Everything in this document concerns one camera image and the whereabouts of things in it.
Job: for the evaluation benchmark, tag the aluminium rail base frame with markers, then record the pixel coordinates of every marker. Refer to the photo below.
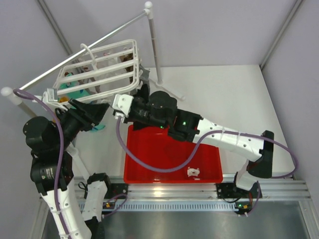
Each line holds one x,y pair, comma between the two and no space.
203,197

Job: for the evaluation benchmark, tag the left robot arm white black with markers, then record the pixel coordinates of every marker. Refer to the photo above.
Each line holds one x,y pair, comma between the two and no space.
51,169

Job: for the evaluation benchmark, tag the brown argyle sock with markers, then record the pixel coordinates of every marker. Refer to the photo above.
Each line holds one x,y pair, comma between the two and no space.
129,69

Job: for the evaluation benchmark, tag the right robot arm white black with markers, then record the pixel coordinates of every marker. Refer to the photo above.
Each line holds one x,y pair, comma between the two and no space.
160,110

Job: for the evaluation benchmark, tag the white plastic sock hanger frame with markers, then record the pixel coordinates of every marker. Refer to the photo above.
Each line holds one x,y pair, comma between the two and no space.
96,77

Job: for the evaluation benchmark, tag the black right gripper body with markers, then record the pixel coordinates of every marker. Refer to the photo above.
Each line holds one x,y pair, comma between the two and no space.
143,114

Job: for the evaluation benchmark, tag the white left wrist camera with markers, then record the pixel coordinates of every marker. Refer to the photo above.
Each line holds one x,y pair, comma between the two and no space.
50,95

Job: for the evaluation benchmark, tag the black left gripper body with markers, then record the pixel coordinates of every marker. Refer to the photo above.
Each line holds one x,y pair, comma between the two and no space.
72,121

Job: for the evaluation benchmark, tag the red plastic bin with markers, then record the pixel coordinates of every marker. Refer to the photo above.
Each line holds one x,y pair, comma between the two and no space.
154,147

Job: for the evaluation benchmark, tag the grey sock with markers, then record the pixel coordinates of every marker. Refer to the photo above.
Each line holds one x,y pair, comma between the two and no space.
144,74

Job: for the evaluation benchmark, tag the mustard yellow sock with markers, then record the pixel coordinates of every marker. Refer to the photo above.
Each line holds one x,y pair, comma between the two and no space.
63,99

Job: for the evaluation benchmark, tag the metal and white drying rack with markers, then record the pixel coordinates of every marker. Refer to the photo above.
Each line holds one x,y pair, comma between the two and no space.
147,12

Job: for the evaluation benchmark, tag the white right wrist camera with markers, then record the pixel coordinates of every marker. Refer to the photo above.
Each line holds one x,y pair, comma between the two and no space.
122,104

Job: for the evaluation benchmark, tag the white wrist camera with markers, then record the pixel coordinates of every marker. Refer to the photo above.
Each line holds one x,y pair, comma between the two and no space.
122,104
50,95

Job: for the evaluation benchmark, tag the black sock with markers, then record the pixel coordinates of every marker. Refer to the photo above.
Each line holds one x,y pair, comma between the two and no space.
144,92
139,125

